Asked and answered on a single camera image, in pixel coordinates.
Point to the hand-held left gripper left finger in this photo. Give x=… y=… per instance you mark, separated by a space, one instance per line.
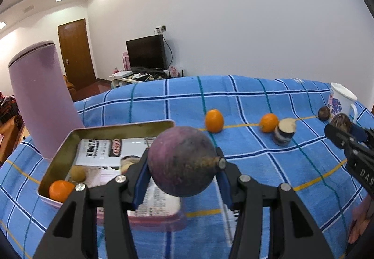
x=140 y=186

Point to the green-brown kiwi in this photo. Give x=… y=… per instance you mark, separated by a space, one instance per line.
x=78 y=173

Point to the brown leather sofa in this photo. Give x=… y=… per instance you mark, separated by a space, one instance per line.
x=10 y=130

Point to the tall pink cylinder container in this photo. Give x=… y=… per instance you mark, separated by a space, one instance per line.
x=43 y=95

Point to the cut dark fruit half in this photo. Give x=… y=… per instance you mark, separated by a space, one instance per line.
x=284 y=133

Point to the blue plaid blanket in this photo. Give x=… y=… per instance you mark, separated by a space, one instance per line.
x=248 y=159

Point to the wall socket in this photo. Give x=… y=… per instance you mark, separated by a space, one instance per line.
x=161 y=29

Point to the black television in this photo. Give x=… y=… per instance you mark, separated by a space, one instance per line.
x=146 y=52

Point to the brown wooden door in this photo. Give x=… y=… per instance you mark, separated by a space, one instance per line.
x=76 y=54

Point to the brown leather armchair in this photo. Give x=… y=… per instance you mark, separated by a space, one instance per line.
x=70 y=88

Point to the dark brown round fruit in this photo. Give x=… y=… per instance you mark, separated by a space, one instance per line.
x=324 y=113
x=340 y=122

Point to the medium round orange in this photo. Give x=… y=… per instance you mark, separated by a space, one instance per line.
x=269 y=122

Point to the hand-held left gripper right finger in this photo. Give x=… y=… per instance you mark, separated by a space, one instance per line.
x=228 y=191

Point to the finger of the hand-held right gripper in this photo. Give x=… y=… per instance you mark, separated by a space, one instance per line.
x=337 y=137
x=358 y=133

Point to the printed paper leaflet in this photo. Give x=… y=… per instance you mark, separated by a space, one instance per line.
x=96 y=151

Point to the ceiling air vent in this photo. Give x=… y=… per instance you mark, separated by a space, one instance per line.
x=29 y=9

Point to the person's right hand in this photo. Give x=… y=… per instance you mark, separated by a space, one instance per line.
x=359 y=224

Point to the pink metal tin box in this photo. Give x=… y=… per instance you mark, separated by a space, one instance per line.
x=62 y=153

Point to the white television stand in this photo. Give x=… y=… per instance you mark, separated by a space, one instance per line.
x=131 y=77

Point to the beige potato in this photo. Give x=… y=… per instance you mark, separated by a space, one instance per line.
x=128 y=163

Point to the white mug with floral print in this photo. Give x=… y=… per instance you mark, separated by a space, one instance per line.
x=339 y=105

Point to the large purple round fruit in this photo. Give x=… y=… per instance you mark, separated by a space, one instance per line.
x=178 y=159

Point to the pink box beside television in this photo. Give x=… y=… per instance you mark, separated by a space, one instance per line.
x=126 y=61

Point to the large round orange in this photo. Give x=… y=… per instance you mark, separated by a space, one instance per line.
x=60 y=191

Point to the small oval orange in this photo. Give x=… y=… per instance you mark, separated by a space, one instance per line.
x=214 y=121

